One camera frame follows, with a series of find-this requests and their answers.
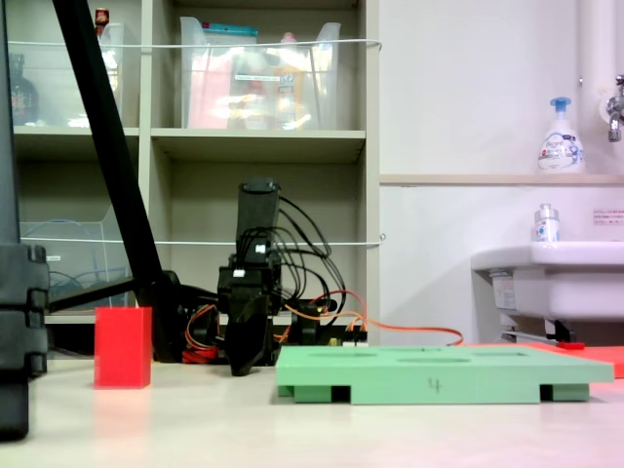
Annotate black tripod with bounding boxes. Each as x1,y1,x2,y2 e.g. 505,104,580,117
46,0,220,365

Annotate dark grey post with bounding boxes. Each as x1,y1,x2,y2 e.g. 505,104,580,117
0,0,21,245

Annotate dark glass bottle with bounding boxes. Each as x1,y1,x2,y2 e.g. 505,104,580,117
8,53,40,127

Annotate clear bin holding bottles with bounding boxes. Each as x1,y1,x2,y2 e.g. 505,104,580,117
7,21,126,128

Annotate red square block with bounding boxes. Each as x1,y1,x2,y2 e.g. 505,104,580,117
94,306,153,390

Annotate white sink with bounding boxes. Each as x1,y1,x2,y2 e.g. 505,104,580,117
470,241,624,342

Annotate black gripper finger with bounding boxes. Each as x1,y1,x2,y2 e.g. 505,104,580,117
226,294,270,377

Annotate large clear plastic bin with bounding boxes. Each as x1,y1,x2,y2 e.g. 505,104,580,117
178,17,342,131

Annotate bottle with red cap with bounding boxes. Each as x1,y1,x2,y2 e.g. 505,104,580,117
95,7,121,94

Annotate green board with holes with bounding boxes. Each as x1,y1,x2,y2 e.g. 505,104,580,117
275,344,615,406

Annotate black table clamp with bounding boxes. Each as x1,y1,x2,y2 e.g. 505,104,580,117
291,297,338,348

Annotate clear bin with blue cables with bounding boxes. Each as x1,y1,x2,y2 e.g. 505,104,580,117
19,204,136,316

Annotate small clear sanitizer bottle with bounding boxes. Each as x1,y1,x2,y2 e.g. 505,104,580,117
530,203,561,244

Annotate orange labelled bottle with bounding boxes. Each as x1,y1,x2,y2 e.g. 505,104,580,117
272,31,306,129

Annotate beige shelf unit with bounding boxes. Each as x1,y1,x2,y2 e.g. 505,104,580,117
0,0,381,360

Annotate red and orange wire loops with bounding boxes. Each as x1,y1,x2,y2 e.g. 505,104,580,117
182,304,220,365

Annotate white foam soap pump bottle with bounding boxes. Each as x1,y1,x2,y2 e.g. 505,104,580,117
535,96,586,176

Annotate pink folder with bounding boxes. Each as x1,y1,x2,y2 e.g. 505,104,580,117
187,53,233,129

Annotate long orange cable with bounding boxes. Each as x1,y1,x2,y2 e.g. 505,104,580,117
282,290,464,347

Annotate notched black stack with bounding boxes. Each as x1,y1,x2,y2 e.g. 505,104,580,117
0,243,50,443

